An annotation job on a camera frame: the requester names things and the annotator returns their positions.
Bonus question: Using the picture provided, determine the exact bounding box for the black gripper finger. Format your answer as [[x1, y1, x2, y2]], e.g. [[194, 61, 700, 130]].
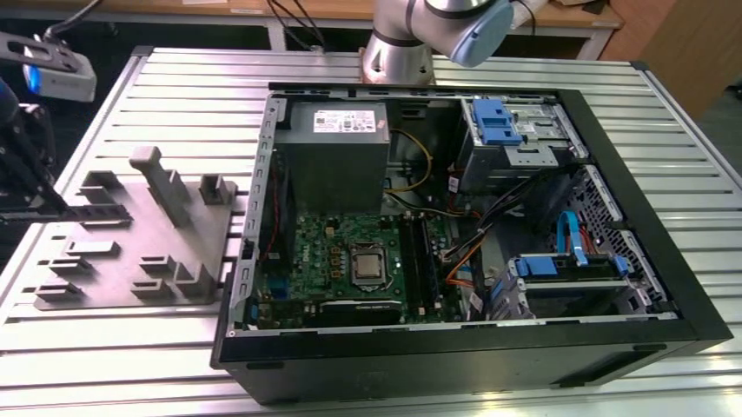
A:
[[9, 145, 67, 216]]

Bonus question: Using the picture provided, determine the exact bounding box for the RAM stick with chips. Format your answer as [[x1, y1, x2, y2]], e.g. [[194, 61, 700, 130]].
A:
[[0, 202, 134, 225]]

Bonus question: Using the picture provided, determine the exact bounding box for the black RAM slot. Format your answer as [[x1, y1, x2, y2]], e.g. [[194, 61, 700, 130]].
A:
[[404, 211, 417, 316], [412, 211, 426, 316]]

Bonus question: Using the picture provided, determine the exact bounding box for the grey parts rack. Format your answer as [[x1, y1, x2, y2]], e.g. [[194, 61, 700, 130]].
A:
[[33, 145, 240, 310]]

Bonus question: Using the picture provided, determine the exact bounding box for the green motherboard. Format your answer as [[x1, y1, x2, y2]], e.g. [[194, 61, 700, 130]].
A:
[[246, 211, 465, 327]]

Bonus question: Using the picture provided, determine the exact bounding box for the grey power supply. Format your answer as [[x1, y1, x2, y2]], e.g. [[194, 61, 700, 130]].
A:
[[277, 100, 392, 216]]

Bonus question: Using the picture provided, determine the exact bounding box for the metal socket cover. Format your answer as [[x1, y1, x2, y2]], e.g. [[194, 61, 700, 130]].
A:
[[346, 240, 392, 293]]

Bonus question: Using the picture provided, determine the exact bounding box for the silver CPU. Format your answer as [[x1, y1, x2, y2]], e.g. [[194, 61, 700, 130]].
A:
[[353, 253, 385, 279]]

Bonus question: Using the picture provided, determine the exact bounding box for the black graphics card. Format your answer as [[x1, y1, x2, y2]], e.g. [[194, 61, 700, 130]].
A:
[[318, 298, 402, 327]]

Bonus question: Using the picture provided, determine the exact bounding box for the black PC case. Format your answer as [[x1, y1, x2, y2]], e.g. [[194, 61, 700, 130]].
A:
[[209, 81, 736, 407]]

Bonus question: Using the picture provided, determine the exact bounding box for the silver drive cage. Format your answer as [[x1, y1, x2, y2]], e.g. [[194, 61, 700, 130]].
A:
[[456, 97, 588, 196]]

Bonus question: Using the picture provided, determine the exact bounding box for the silver disk bay cage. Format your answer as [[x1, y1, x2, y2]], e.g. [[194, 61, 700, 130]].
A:
[[490, 254, 679, 322]]

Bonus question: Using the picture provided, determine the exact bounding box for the hard disk in blue carrier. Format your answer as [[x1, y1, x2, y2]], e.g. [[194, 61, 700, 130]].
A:
[[509, 254, 632, 283]]

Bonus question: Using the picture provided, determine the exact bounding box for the wooden desk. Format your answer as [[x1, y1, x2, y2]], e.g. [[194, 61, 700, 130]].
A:
[[0, 0, 628, 62]]

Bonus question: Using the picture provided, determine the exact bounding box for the brown wooden cabinet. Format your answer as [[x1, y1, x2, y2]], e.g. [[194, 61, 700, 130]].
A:
[[603, 0, 742, 118]]

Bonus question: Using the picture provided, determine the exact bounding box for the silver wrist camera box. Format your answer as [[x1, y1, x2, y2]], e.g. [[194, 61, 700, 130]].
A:
[[22, 54, 99, 104]]

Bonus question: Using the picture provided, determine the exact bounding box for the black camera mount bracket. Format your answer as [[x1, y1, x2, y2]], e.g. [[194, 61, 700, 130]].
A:
[[0, 29, 83, 73]]

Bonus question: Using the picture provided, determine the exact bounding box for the grey camera cable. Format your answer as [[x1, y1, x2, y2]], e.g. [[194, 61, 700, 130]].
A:
[[45, 0, 102, 43]]

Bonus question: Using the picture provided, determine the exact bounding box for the yellow wire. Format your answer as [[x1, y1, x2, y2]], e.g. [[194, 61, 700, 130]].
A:
[[389, 129, 434, 193]]

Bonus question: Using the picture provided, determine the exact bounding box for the black white wire bundle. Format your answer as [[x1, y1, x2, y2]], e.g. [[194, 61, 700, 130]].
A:
[[438, 229, 488, 262]]

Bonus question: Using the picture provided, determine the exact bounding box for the orange wire bundle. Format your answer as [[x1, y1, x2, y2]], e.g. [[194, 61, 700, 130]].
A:
[[445, 256, 484, 288]]

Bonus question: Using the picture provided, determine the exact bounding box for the blue plastic drive bracket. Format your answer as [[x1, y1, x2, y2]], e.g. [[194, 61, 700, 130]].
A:
[[473, 98, 525, 147]]

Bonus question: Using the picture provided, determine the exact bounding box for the black flat data cable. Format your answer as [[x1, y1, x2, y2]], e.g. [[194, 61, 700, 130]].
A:
[[474, 184, 536, 234], [481, 175, 542, 221]]

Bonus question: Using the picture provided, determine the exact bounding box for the blue data wire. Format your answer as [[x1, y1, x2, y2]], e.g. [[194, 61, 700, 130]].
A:
[[556, 209, 591, 267]]

